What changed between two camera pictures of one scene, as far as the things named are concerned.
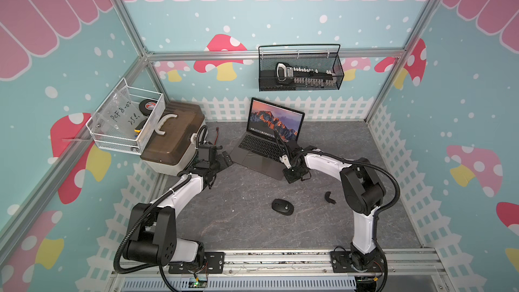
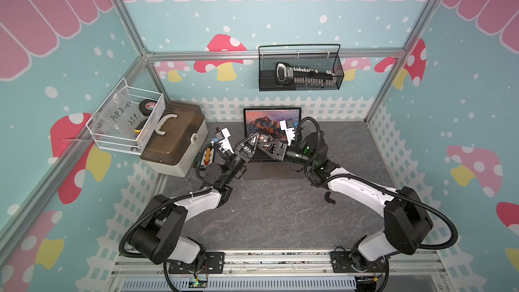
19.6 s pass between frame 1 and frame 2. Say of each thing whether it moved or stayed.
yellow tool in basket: stayed
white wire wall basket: stayed
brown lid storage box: stayed
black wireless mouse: moved
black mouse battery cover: stayed
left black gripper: moved
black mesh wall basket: stayed
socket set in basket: stayed
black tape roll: stayed
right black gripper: moved
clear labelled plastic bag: stayed
